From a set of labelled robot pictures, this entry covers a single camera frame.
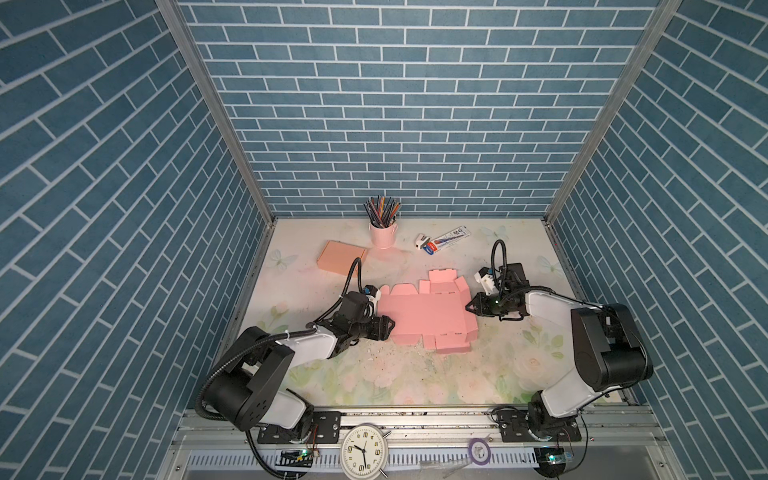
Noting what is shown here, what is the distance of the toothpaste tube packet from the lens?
1.13 metres

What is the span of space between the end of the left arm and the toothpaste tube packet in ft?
1.31

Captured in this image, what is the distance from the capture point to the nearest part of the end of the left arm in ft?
2.26
